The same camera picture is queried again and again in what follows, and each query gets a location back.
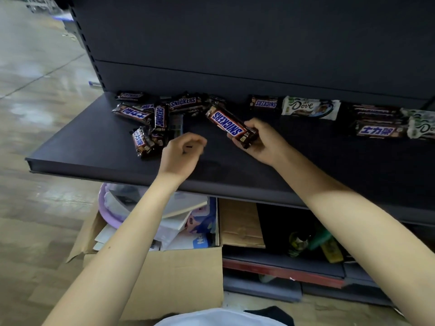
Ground person's left hand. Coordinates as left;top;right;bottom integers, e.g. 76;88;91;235
158;132;208;184

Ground person's right hand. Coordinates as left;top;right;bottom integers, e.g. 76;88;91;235
232;118;290;168

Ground short brown chocolate bar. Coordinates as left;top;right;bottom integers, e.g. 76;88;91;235
250;95;281;111

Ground pile of mixed chocolate bars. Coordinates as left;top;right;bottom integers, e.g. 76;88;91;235
112;91;227;160

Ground Dove bar blue white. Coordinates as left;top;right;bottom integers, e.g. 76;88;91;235
281;95;342;121

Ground dark grey metal shelf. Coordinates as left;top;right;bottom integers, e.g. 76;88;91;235
25;0;435;308

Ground person's right forearm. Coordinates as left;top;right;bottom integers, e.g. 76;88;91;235
273;149;435;326

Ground person's left forearm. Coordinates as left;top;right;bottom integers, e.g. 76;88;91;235
42;173;181;326

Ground person's black trousers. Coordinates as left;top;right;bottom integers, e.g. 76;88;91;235
244;306;295;326

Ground clear plastic bag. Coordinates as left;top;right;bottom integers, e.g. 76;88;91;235
103;182;151;215

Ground blue printed package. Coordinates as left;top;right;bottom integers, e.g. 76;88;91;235
184;198;218;250

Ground purple plastic basin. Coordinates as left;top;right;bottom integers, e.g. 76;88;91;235
97;182;137;230

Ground teal plastic bottle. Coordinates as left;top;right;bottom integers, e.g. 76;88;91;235
307;227;334;251

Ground grey school desk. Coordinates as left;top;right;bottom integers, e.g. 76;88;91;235
51;11;104;89

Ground cardboard box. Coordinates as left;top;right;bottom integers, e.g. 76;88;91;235
66;199;225;321

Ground yellow plastic bottle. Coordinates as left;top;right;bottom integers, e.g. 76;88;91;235
321;239;345;264

